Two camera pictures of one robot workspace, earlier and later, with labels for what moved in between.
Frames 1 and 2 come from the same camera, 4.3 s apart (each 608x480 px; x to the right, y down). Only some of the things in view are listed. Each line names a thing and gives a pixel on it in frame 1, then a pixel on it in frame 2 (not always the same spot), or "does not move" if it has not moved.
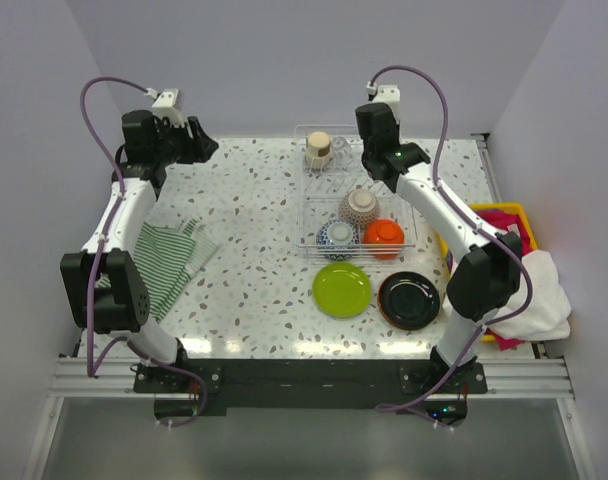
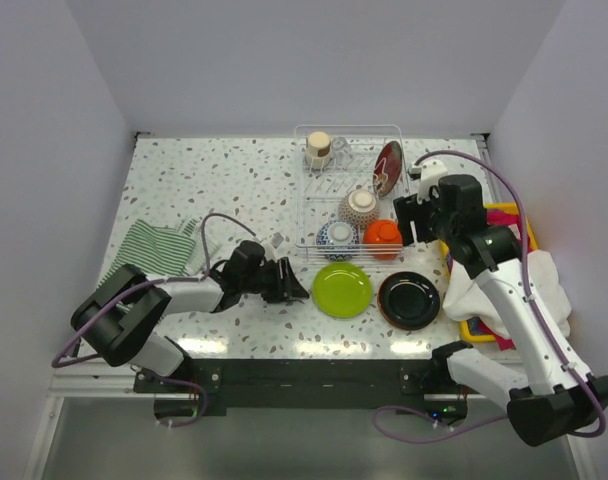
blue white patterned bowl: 338,239 does not move
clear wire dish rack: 341,215 does not move
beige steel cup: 318,149 does not move
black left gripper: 199,148 → 290,289
